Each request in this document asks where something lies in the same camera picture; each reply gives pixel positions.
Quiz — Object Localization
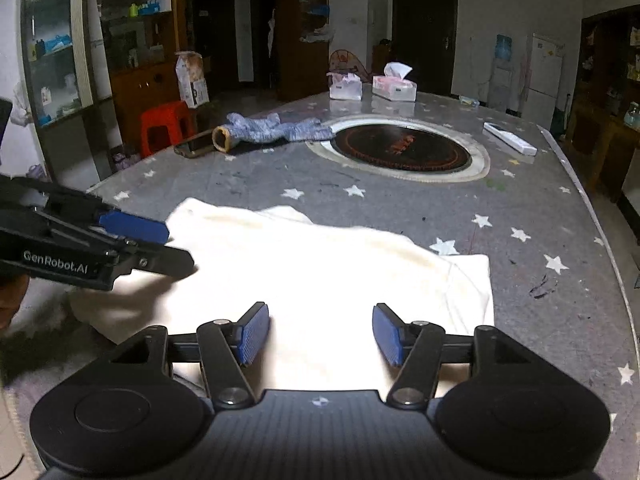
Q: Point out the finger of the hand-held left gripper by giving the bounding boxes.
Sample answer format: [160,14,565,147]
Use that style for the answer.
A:
[117,245,195,278]
[0,176,170,243]

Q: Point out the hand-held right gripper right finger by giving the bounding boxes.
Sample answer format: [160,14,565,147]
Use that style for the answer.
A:
[371,302,536,409]

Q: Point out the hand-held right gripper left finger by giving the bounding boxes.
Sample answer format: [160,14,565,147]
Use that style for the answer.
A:
[107,301,271,408]

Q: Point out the cream sweater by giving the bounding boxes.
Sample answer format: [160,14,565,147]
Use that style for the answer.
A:
[67,197,496,396]

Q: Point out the person's left hand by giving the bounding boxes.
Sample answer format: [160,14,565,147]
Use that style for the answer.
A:
[0,276,30,332]

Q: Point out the purple patterned waste bin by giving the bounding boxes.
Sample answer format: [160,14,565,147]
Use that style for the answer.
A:
[111,145,142,173]

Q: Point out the dark smartphone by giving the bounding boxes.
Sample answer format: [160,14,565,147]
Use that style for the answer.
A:
[173,129,217,160]

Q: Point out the red plastic stool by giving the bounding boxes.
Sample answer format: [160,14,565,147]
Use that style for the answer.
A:
[140,101,198,158]

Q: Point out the dark wooden display cabinet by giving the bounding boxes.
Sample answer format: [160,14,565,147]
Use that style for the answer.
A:
[20,0,332,183]

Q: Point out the grey star-print table mat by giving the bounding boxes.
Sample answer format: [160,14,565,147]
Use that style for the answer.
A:
[0,91,640,480]

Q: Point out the white brown paper sack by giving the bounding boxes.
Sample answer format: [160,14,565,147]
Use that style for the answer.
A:
[175,51,210,109]

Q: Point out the grey knit work glove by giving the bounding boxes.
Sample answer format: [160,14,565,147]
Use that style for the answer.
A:
[212,112,335,153]

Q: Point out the round built-in induction cooktop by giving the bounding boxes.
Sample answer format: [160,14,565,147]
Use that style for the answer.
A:
[306,115,491,183]

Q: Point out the white remote control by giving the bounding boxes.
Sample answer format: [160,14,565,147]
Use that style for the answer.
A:
[482,121,538,157]

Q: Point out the large pink tissue box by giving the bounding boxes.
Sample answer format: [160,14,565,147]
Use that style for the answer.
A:
[372,61,417,102]

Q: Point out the small pink-white tissue pack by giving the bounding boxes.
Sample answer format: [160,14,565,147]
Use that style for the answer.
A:
[326,71,363,101]

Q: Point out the patterned folding food cover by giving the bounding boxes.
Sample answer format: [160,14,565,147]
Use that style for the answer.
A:
[329,49,373,78]

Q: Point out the white water dispenser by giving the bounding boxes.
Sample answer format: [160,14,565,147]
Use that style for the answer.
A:
[487,67,513,111]

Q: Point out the dark wooden desk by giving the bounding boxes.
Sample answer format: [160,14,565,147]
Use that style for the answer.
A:
[565,100,640,201]

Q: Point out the dark wooden door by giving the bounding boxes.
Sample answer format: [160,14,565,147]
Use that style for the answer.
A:
[391,0,458,97]

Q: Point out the white refrigerator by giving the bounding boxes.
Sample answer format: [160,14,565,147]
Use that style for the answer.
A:
[522,34,563,131]

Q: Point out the blue water bottle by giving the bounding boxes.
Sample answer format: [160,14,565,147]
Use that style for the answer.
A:
[495,34,514,68]

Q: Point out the dark wooden shelf unit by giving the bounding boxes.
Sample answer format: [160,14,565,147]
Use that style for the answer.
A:
[580,5,640,111]

